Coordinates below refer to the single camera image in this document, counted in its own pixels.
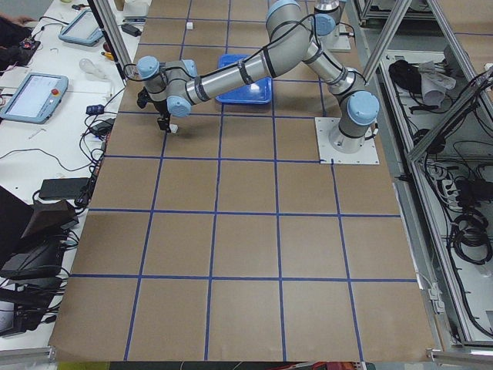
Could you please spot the blue plastic tray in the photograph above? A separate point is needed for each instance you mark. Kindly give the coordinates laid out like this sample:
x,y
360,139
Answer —
x,y
258,93

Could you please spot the teach pendant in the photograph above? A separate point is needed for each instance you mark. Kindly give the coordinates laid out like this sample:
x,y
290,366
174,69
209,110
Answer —
x,y
36,99
82,30

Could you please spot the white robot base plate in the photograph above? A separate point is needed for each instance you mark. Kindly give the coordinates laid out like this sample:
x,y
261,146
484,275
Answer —
x,y
336,148

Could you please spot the teach pendant far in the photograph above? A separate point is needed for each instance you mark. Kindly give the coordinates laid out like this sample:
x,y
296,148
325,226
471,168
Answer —
x,y
82,30

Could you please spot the teach pendant near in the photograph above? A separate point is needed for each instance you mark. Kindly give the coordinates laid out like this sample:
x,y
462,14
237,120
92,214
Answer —
x,y
36,99

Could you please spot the black power adapter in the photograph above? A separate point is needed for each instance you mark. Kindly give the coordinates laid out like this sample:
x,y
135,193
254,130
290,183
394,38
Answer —
x,y
63,188

